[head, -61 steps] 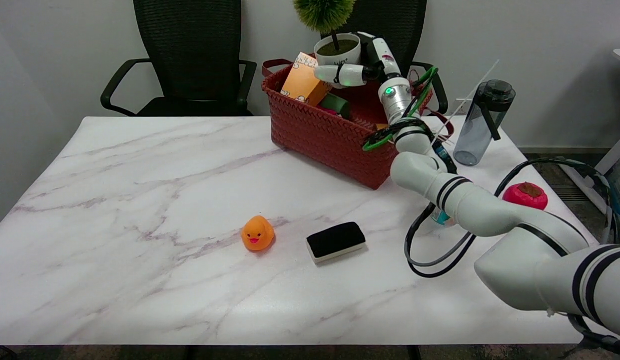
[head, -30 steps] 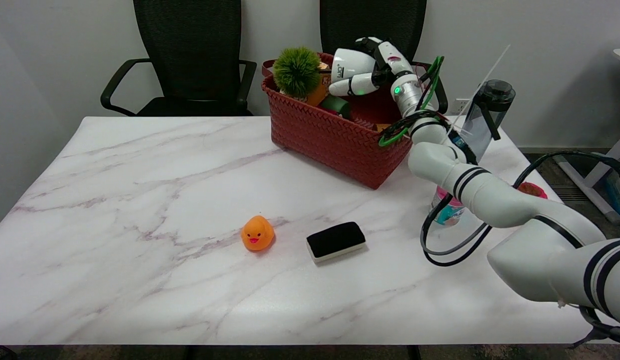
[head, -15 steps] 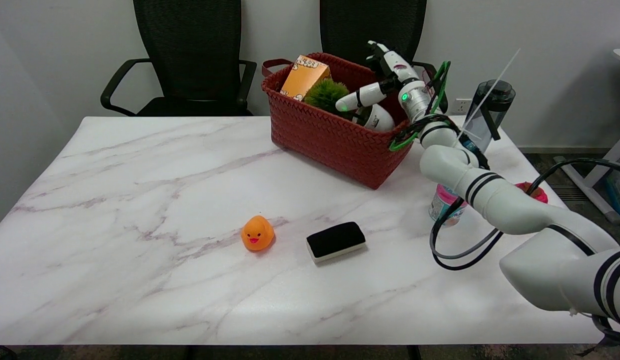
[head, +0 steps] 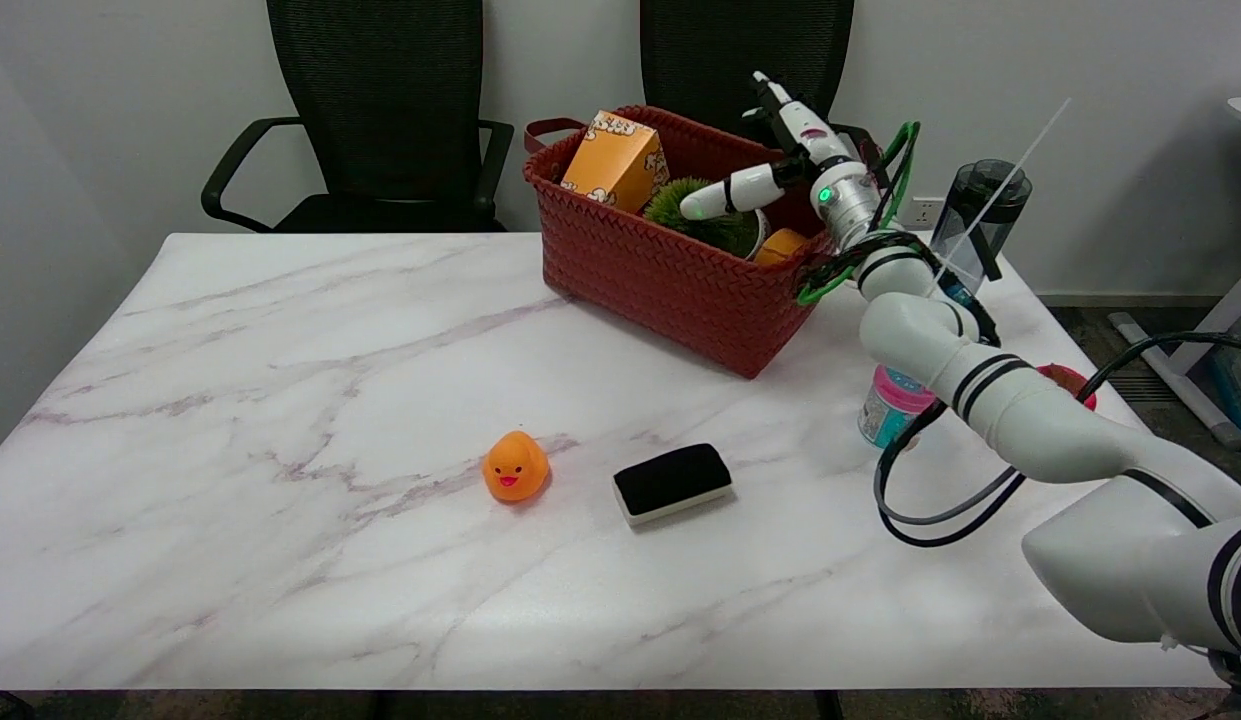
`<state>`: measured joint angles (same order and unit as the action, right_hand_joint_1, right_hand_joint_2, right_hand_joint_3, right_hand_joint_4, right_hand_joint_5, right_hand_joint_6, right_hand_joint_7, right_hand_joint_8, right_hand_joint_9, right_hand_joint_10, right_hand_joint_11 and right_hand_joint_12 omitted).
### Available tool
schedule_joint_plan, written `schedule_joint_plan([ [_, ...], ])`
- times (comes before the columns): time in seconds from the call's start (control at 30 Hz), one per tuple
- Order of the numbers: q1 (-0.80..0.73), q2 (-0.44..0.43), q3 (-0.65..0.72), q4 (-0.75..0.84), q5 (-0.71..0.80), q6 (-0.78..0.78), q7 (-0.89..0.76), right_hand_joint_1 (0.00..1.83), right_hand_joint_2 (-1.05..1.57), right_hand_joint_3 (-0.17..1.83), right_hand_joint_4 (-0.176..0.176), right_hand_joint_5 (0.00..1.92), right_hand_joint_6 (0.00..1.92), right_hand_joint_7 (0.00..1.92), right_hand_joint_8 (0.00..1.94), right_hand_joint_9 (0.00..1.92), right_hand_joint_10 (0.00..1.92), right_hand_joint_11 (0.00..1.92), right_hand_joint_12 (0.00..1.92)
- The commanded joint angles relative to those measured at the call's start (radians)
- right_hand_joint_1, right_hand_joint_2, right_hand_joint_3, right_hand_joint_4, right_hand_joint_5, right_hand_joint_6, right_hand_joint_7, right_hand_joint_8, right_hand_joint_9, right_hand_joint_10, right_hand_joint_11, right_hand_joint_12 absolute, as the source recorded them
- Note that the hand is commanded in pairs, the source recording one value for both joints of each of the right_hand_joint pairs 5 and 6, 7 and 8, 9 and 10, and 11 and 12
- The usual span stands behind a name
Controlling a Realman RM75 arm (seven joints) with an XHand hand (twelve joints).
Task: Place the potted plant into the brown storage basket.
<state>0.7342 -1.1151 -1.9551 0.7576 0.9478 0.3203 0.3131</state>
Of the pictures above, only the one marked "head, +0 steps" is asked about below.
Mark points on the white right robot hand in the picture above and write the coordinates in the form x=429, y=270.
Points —
x=805, y=135

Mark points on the green ball potted plant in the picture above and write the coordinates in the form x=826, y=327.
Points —
x=715, y=232

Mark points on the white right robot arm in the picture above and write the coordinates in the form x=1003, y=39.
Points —
x=1030, y=420

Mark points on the reddish brown woven basket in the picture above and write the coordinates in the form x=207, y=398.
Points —
x=660, y=290

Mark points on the small orange item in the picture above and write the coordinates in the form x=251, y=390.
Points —
x=780, y=247

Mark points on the black mesh office chair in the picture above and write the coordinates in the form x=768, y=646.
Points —
x=710, y=50
x=380, y=100

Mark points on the grey transparent water bottle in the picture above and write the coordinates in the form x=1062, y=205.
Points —
x=990, y=200

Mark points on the orange carton box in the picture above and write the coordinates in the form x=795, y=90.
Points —
x=610, y=160

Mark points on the white zip tie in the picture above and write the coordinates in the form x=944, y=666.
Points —
x=1020, y=165

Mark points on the pink lid candy jar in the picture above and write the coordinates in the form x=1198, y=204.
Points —
x=885, y=410

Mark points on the red persimmon toy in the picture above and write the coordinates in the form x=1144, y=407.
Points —
x=1070, y=378

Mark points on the black and white eraser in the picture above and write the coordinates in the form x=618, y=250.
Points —
x=672, y=480

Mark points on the orange rubber duck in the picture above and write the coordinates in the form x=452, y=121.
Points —
x=516, y=468

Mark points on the white wall outlet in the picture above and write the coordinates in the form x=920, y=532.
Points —
x=930, y=212

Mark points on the white desk frame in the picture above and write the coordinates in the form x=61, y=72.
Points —
x=1170, y=375

